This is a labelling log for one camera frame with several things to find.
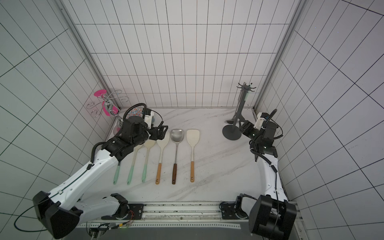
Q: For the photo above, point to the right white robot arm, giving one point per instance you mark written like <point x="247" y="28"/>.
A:
<point x="270" y="215"/>

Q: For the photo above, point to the grey spatula green handle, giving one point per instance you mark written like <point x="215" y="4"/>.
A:
<point x="116" y="176"/>

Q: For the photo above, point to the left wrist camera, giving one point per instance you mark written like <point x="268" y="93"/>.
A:
<point x="148" y="117"/>

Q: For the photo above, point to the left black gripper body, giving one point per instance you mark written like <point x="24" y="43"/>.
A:
<point x="147" y="133"/>

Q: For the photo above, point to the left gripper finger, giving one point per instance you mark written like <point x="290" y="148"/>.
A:
<point x="160" y="136"/>
<point x="162" y="130"/>

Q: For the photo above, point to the pink cup on stand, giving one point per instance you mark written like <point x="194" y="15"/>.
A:
<point x="108" y="106"/>

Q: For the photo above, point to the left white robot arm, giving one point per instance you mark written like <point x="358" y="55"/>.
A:
<point x="60" y="210"/>

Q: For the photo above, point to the patterned small bowl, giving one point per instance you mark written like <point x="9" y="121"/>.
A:
<point x="135" y="112"/>

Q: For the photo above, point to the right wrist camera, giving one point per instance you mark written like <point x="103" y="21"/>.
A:
<point x="261" y="118"/>

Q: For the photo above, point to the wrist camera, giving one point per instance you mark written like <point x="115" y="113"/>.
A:
<point x="261" y="118"/>
<point x="148" y="117"/>

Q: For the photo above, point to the dark grey utensil rack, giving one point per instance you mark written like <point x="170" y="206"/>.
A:
<point x="232" y="130"/>

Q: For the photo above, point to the cream spatula light wooden handle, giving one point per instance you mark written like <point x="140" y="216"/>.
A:
<point x="193" y="137"/>

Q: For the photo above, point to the chrome cup tree stand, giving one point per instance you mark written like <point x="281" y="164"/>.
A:
<point x="96" y="108"/>

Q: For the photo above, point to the cream slotted turner green handle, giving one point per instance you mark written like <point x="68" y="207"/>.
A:
<point x="148" y="145"/>

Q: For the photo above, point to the cream spatula green handle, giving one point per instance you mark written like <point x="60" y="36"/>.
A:
<point x="136" y="149"/>

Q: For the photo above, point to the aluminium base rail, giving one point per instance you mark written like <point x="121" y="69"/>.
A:
<point x="180" y="214"/>

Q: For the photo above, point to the cream spoon wooden handle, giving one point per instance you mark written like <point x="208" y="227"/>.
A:
<point x="162" y="144"/>

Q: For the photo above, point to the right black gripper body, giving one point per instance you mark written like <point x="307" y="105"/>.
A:
<point x="247" y="128"/>

